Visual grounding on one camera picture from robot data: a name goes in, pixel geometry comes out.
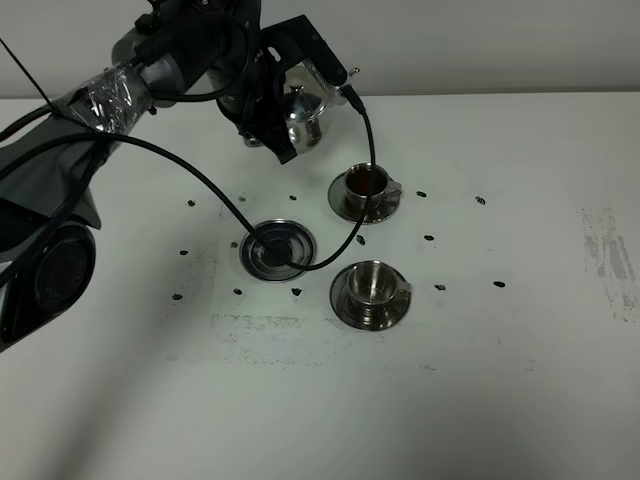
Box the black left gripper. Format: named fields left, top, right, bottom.
left=217, top=48, right=297, bottom=165

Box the stainless steel teapot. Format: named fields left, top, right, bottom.
left=242, top=67, right=361, bottom=154

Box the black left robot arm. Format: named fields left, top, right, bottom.
left=1, top=1, right=296, bottom=348

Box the far stainless steel saucer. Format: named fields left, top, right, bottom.
left=327, top=169, right=403, bottom=225

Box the stainless steel saucer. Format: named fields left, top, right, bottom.
left=327, top=169, right=403, bottom=225
left=329, top=262, right=412, bottom=331

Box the steel saucer under teapot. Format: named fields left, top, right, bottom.
left=239, top=219, right=316, bottom=283

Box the far stainless steel teacup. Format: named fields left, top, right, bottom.
left=343, top=163, right=402, bottom=208

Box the stainless steel teacup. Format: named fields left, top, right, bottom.
left=345, top=260, right=412, bottom=308
left=343, top=163, right=402, bottom=208

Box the near stainless steel teacup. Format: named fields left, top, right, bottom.
left=345, top=260, right=412, bottom=308

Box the near stainless steel saucer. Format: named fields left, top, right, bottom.
left=329, top=262, right=412, bottom=331

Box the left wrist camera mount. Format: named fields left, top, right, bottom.
left=260, top=15, right=347, bottom=87

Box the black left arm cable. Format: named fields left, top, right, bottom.
left=0, top=14, right=377, bottom=286

